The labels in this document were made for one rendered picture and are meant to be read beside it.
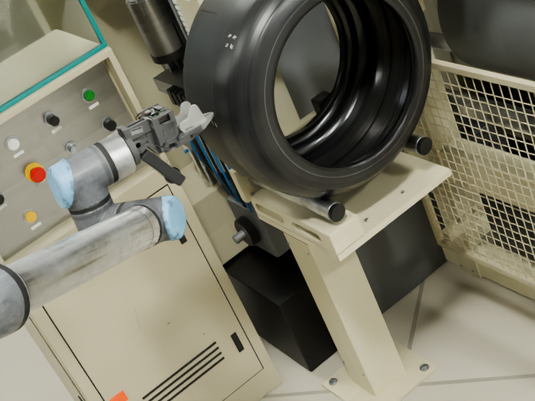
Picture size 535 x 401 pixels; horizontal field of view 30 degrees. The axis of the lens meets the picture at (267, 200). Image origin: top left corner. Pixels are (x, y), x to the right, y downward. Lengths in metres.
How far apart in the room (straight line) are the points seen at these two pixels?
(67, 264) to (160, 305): 1.27
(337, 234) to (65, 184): 0.65
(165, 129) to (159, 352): 1.08
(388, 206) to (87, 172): 0.77
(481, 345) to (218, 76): 1.42
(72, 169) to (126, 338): 1.03
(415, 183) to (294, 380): 1.06
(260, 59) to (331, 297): 0.99
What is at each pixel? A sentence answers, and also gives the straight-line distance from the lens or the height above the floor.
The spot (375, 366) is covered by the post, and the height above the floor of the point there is 0.11.
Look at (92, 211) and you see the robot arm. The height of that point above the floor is 1.23.
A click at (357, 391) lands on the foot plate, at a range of 3.15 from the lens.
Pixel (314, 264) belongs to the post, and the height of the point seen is 0.54.
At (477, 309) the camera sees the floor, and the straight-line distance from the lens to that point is 3.28.
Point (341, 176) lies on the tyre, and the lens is 2.24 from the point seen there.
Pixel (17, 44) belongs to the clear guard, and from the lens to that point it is 2.62.
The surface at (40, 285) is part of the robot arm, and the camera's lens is 1.64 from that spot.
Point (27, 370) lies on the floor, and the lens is 4.03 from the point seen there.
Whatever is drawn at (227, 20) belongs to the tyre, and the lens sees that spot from 2.12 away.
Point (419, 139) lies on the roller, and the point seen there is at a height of 0.92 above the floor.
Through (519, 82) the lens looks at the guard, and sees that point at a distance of 2.32.
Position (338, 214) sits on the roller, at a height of 0.90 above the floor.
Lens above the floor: 2.12
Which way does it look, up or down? 30 degrees down
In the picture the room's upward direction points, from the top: 25 degrees counter-clockwise
